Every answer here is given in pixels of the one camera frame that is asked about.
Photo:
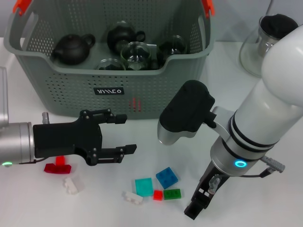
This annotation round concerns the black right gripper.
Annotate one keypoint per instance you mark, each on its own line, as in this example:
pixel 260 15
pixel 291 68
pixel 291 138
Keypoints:
pixel 206 189

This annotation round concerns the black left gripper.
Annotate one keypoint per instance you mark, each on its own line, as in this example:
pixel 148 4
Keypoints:
pixel 66 139

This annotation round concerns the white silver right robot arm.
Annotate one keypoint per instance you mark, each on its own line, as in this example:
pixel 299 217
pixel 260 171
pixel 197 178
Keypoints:
pixel 260 106

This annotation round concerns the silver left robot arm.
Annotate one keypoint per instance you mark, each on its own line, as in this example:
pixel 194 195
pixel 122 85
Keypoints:
pixel 16 144

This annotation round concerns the grey perforated plastic storage bin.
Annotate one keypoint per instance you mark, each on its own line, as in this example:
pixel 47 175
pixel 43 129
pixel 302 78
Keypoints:
pixel 82 89

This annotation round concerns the green two-stud toy brick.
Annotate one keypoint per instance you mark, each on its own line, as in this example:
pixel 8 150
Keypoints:
pixel 172 194

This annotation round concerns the small red toy brick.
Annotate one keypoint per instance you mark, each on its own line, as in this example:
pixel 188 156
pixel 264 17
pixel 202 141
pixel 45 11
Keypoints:
pixel 158 195
pixel 60 160

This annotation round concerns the blue square toy brick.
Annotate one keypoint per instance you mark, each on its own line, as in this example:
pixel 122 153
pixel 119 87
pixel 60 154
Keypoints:
pixel 166 177

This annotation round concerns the cyan square toy brick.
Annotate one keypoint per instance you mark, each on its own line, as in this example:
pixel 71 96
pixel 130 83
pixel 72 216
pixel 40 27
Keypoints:
pixel 143 186

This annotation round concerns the white toy brick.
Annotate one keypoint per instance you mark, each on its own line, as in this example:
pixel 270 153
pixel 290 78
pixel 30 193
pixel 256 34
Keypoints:
pixel 133 198
pixel 69 185

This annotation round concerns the dark red long toy brick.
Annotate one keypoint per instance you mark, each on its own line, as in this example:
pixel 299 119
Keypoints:
pixel 56 169

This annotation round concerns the silver plug on left gripper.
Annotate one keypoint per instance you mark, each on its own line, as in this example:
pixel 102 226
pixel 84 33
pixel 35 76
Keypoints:
pixel 45 117

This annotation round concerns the dark clay teapot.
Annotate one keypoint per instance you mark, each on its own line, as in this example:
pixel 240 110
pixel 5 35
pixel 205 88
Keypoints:
pixel 71 49

